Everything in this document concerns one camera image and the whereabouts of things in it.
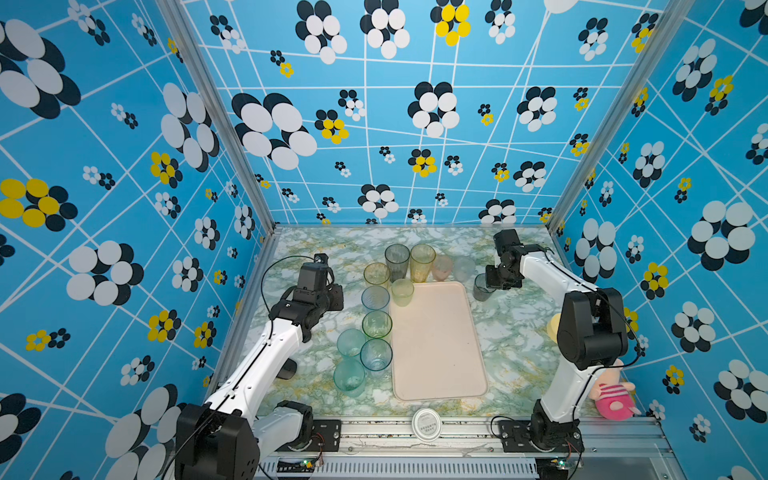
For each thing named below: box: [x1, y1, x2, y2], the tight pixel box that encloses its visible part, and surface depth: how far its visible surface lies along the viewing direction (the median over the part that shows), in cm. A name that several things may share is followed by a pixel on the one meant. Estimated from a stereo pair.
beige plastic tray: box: [391, 281, 489, 401], surface depth 93 cm
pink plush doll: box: [588, 358, 642, 422], surface depth 76 cm
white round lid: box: [412, 408, 443, 443], surface depth 71 cm
